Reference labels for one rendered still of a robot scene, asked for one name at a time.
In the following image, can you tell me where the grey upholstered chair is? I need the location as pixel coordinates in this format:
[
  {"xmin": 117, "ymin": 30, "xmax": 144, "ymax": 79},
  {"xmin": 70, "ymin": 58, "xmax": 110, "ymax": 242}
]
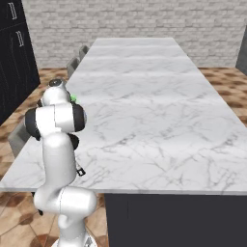
[
  {"xmin": 78, "ymin": 44, "xmax": 91, "ymax": 62},
  {"xmin": 66, "ymin": 56, "xmax": 81, "ymax": 78},
  {"xmin": 7, "ymin": 120, "xmax": 34, "ymax": 159}
]

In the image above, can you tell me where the dark grey island base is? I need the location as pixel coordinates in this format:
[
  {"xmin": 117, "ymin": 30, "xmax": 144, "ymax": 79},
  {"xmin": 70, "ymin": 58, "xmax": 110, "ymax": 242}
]
[{"xmin": 103, "ymin": 192, "xmax": 247, "ymax": 247}]

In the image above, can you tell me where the dark grey tall cabinet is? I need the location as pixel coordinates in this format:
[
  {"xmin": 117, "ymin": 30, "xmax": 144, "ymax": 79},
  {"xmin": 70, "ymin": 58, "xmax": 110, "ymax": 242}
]
[{"xmin": 234, "ymin": 31, "xmax": 247, "ymax": 77}]

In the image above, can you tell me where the black tall cupboard run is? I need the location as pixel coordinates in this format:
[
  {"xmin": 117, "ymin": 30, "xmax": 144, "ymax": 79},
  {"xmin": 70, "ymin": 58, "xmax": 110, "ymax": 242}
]
[{"xmin": 0, "ymin": 0, "xmax": 41, "ymax": 127}]

